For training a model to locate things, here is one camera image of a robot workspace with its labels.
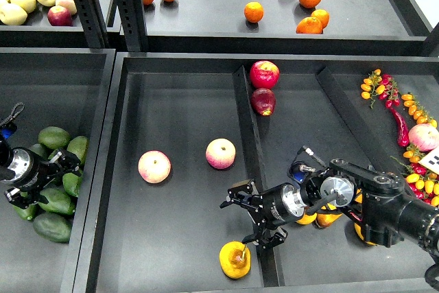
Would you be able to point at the red chili pepper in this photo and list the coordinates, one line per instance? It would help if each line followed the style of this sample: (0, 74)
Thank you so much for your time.
(402, 129)

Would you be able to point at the bright red apple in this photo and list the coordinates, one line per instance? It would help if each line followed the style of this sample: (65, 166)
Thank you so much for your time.
(264, 74)

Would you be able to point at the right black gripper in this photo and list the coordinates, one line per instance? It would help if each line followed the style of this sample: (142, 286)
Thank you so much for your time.
(278, 206)

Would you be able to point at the black tray divider left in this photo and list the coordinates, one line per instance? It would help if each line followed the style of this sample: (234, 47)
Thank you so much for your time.
(252, 135)

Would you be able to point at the pink apple right bin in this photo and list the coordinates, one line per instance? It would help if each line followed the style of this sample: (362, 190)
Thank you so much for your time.
(424, 137)

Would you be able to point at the black left tray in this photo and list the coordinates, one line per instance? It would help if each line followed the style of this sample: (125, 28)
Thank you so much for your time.
(67, 88)

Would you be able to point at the black tray divider right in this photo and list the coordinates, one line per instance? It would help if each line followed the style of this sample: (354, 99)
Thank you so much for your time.
(374, 129)

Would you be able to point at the dark red apple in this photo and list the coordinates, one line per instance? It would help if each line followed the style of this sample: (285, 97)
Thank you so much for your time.
(263, 101)

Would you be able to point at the pink apple centre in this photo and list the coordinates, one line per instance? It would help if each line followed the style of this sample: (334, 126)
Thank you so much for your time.
(220, 153)

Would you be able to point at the white marker tag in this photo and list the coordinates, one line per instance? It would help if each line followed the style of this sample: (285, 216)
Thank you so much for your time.
(431, 160)

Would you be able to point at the red apple on shelf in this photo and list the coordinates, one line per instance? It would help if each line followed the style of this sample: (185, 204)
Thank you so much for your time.
(59, 16)

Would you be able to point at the pink apple left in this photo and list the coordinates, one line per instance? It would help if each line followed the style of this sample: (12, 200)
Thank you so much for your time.
(154, 166)

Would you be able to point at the red cherry tomato cluster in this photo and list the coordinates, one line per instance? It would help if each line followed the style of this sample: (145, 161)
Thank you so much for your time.
(390, 91)

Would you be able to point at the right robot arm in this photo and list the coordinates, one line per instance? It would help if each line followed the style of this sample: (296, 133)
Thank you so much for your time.
(333, 223)

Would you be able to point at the pink apple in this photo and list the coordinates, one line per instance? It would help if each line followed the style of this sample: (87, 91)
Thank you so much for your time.
(220, 153)
(154, 166)

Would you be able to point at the dark green avocado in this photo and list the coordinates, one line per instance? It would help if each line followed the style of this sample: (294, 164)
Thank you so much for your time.
(53, 227)

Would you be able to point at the yellow pear under arm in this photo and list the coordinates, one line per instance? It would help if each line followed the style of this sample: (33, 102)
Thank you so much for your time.
(358, 197)

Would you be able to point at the black tray divider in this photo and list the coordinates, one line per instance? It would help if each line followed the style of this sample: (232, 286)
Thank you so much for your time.
(252, 135)
(374, 129)

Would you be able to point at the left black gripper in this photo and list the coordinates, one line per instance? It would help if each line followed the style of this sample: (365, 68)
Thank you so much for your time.
(27, 173)

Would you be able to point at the orange cherry tomato cluster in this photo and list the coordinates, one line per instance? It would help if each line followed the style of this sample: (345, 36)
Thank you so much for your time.
(371, 86)

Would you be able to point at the black shelf upright post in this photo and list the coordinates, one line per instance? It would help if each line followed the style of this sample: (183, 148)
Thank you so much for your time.
(93, 25)
(131, 13)

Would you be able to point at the pale yellow pear shelf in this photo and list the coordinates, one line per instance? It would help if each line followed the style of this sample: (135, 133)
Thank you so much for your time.
(13, 14)

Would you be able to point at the mixed cherry tomatoes lower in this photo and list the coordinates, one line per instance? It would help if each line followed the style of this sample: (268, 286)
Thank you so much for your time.
(422, 181)

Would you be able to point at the peach on shelf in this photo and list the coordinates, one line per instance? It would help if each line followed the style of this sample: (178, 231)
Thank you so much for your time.
(69, 5)

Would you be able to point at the yellow pear with stem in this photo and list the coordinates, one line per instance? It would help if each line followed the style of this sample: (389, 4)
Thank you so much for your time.
(235, 259)

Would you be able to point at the yellow pear stem up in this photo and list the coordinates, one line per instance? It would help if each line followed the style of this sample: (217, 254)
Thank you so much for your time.
(307, 219)

